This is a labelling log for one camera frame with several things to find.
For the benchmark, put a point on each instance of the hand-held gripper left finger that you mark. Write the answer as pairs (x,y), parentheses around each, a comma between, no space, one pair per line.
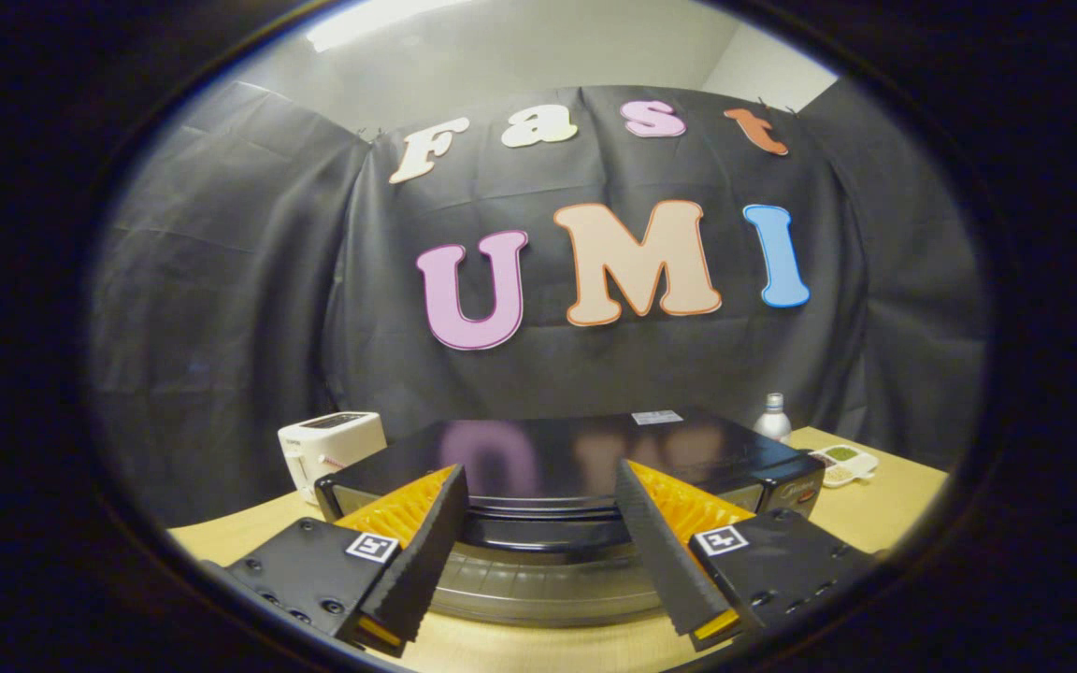
(426,551)

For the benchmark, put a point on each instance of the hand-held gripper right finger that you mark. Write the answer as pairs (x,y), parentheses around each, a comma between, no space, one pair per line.
(660,551)

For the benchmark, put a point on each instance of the black toaster oven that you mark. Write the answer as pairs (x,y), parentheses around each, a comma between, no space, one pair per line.
(557,467)

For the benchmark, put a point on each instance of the white pop-up toaster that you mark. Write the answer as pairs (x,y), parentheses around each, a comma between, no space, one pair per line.
(325,449)

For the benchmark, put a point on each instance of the silver bottle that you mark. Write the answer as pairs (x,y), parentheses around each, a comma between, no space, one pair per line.
(772,417)

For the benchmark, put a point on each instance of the black backdrop cloth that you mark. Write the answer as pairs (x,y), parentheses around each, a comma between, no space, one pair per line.
(595,374)

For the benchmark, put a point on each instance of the white compartment dish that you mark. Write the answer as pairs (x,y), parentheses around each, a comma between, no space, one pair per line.
(844,464)

